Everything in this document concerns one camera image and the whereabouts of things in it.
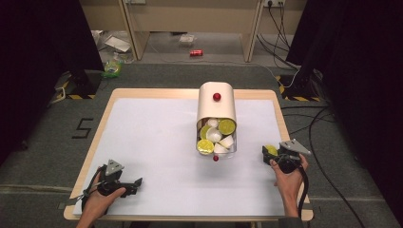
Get cream lid with red knob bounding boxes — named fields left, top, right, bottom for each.
left=196, top=81, right=238, bottom=127

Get clear container with red knob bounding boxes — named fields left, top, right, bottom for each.
left=195, top=117, right=239, bottom=162

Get green plastic bag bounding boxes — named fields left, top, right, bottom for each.
left=101, top=51, right=125, bottom=80

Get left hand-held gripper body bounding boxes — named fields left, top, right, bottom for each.
left=96, top=159, right=129, bottom=198

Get white plastic bags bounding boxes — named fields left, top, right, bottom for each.
left=91, top=29, right=133, bottom=54

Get person's left hand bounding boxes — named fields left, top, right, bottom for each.
left=82, top=166, right=127, bottom=222

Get white floor cable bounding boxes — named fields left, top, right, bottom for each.
left=147, top=39, right=301, bottom=90

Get white mat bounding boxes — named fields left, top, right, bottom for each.
left=73, top=97, right=286, bottom=219

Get black floor cable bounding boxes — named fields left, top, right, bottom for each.
left=279, top=105, right=369, bottom=228

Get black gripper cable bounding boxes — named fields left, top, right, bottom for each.
left=81, top=173, right=106, bottom=213
left=297, top=164, right=310, bottom=219

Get black curtain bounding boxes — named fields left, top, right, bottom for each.
left=0, top=0, right=105, bottom=167
left=285, top=0, right=403, bottom=219

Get clear plastic package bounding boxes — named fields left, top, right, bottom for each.
left=178, top=33, right=198, bottom=46

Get black plugged cables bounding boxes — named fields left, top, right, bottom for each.
left=256, top=3, right=301, bottom=70

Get black stand base striped tape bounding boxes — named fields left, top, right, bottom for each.
left=49, top=69, right=104, bottom=105
left=275, top=70, right=323, bottom=103

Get pile of yellow-lidded cups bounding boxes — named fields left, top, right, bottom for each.
left=198, top=117, right=238, bottom=156

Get beige wooden desk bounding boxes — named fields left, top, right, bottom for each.
left=78, top=0, right=308, bottom=64

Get white wall socket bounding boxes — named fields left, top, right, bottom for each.
left=263, top=0, right=286, bottom=9

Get person's right hand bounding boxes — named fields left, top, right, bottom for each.
left=269, top=154, right=310, bottom=205

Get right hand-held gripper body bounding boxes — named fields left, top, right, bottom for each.
left=277, top=139, right=313, bottom=175

